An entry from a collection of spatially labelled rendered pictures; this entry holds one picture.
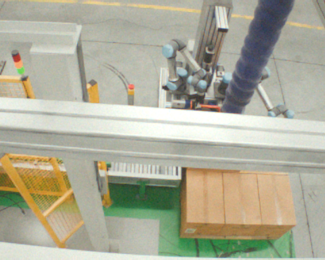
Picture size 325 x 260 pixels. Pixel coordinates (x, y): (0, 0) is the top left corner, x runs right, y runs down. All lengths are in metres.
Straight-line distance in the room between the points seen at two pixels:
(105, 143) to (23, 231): 3.46
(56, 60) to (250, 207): 2.89
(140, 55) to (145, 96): 0.85
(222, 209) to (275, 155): 2.83
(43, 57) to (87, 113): 0.51
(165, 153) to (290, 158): 0.29
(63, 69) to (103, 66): 4.12
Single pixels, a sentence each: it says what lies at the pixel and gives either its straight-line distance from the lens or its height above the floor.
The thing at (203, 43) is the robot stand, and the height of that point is 1.56.
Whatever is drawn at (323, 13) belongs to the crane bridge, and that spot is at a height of 2.99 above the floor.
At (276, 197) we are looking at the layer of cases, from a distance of 3.85.
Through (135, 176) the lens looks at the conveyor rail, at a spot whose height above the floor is 0.59.
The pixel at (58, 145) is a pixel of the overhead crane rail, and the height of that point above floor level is 3.15.
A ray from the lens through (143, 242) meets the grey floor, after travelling 3.92.
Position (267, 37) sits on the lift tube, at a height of 2.37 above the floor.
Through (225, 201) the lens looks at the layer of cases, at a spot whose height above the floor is 0.54.
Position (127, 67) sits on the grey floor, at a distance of 5.30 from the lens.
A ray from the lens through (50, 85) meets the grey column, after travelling 1.30.
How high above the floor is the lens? 3.78
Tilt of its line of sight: 56 degrees down
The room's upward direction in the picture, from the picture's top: 8 degrees clockwise
